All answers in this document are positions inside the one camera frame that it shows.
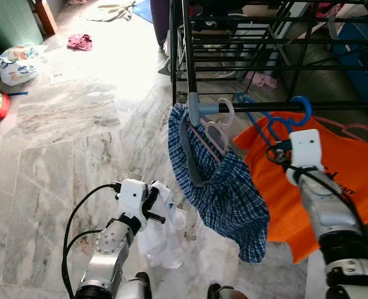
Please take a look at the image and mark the small white undershirt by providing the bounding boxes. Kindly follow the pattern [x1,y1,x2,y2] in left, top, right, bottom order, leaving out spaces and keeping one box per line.
[137,181,188,270]

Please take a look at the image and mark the blue plastic hanger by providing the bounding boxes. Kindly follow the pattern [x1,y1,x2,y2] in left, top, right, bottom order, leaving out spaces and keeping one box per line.
[233,93,313,148]

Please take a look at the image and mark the pink plastic hanger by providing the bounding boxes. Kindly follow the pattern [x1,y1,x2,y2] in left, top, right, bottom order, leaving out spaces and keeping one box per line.
[311,115,368,145]
[199,97,236,157]

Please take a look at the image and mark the blue plaid shorts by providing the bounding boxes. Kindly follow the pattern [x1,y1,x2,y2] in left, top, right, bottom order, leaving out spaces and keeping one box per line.
[167,102,271,264]

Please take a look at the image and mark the orange printed t-shirt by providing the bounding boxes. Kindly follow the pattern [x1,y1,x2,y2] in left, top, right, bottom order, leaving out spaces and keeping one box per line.
[232,112,368,264]

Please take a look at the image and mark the silver left robot leg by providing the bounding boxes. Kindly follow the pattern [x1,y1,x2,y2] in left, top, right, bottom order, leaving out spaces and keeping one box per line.
[118,270,153,299]

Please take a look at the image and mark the silver robot leg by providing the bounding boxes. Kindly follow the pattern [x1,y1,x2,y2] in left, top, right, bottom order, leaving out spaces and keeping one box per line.
[207,283,248,299]
[118,270,153,299]

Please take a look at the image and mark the light pink cloth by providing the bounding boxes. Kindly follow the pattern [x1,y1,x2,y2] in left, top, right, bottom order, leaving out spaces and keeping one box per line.
[246,70,279,90]

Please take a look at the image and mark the grey ribbed cylinder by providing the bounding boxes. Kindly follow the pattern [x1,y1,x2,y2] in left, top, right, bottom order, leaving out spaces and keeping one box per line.
[289,36,360,107]

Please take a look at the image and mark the silver right robot leg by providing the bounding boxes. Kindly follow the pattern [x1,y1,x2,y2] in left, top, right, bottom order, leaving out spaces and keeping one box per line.
[207,283,248,299]

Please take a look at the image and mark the small white paper sheet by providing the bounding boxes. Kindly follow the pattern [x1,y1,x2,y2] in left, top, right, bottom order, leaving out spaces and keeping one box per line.
[49,71,70,85]

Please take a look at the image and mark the crumpled dark pink cloth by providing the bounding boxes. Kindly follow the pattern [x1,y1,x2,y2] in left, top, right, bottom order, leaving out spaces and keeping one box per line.
[67,34,94,52]

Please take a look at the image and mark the white printed plastic bag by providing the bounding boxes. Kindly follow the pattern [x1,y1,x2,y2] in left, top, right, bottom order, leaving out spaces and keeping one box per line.
[0,43,42,87]

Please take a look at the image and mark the blue floor mat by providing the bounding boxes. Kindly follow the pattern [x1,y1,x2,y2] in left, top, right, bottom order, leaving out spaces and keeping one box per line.
[133,0,154,17]

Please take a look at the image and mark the beige crumpled cloth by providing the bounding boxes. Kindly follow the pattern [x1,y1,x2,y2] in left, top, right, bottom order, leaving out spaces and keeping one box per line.
[87,0,135,23]

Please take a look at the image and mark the brown wooden board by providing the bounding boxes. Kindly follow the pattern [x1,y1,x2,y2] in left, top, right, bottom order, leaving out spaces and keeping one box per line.
[34,0,59,36]

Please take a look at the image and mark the green slatted cabinet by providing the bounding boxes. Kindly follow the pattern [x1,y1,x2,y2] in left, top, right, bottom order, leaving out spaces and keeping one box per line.
[0,0,45,51]

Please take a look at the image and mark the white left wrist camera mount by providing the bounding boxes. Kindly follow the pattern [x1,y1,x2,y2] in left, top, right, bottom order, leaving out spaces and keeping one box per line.
[117,179,150,216]

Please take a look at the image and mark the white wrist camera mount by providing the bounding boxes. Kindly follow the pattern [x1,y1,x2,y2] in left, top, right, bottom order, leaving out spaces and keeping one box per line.
[117,179,150,216]
[286,128,326,186]

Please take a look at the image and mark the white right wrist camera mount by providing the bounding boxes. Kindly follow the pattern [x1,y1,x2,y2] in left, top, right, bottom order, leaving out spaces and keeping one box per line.
[286,128,326,186]

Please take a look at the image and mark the short black left arm cable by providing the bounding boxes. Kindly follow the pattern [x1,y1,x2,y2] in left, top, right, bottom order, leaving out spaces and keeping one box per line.
[65,229,108,275]

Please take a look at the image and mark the long black left arm cable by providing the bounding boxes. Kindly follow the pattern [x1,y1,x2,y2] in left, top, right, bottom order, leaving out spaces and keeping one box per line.
[61,182,123,295]

